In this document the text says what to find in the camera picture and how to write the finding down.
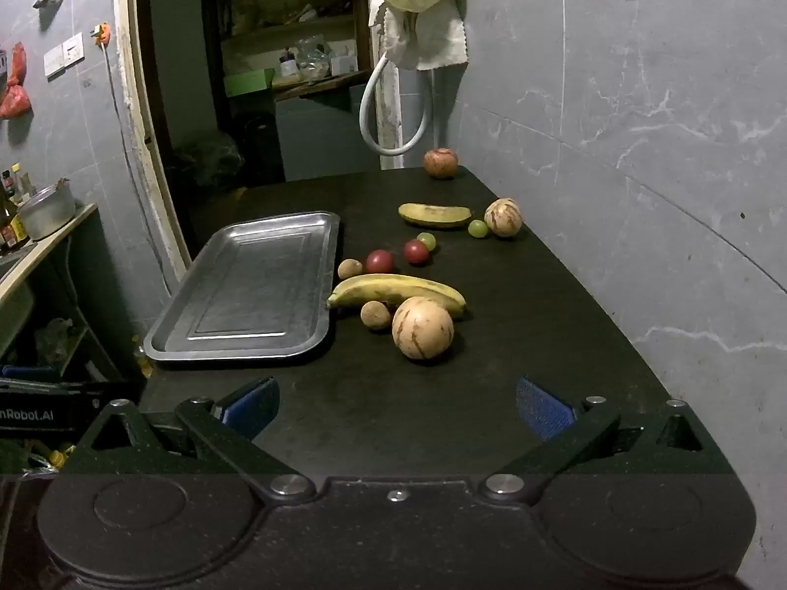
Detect sauce bottles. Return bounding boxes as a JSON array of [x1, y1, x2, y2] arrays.
[[0, 163, 31, 250]]

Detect striped yellow pepino melon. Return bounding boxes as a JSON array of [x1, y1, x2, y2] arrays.
[[392, 296, 454, 360], [484, 198, 523, 238]]

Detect black bag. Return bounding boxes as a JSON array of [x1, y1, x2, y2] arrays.
[[172, 132, 245, 188]]

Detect black wall cable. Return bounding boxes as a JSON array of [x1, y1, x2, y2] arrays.
[[103, 46, 135, 198]]

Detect white hanging cloth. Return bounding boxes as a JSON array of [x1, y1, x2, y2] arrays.
[[369, 0, 469, 71]]

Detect wooden shelf board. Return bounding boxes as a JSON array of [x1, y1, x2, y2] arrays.
[[271, 70, 370, 102]]

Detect white wall switch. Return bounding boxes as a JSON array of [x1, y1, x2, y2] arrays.
[[43, 32, 86, 80]]

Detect rectangular steel tray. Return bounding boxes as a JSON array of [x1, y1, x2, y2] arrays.
[[143, 210, 341, 370]]

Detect red plastic bag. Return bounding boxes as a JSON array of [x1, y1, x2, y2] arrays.
[[0, 83, 31, 119], [6, 42, 29, 87]]

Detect yellow banana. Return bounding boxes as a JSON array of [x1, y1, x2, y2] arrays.
[[326, 273, 467, 319], [397, 203, 474, 231]]

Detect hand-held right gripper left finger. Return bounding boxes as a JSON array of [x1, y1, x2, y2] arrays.
[[61, 377, 317, 503]]

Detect white looped hose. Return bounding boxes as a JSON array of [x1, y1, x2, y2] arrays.
[[360, 52, 431, 156]]

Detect metal cooking pot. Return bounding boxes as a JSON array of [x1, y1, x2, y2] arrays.
[[17, 178, 78, 242]]

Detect white painted post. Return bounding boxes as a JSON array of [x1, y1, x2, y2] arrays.
[[375, 55, 405, 170]]

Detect green box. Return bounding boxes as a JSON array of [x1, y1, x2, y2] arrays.
[[222, 69, 275, 97]]

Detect reddish brown apple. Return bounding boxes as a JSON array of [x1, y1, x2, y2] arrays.
[[422, 147, 459, 180]]

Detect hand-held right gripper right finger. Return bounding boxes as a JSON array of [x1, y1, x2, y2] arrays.
[[480, 377, 735, 501]]

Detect cream door frame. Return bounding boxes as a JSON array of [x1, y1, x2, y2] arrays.
[[114, 0, 191, 284]]

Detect wooden kitchen counter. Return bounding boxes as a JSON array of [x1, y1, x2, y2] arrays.
[[0, 203, 99, 308]]

